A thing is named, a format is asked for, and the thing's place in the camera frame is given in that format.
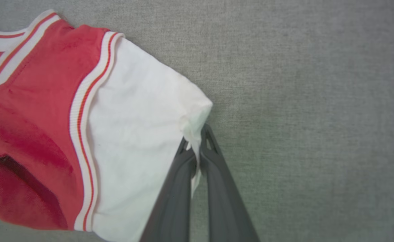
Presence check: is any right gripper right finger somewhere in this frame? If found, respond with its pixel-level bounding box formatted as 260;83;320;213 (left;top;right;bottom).
199;123;261;242

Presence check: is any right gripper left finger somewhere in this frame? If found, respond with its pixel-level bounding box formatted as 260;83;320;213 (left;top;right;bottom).
139;136;198;242

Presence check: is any red and white garment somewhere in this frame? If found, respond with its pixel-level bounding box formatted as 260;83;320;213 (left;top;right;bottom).
0;9;213;242

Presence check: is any grey fabric sofa cushion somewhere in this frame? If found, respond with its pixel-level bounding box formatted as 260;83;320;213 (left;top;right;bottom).
0;0;394;242

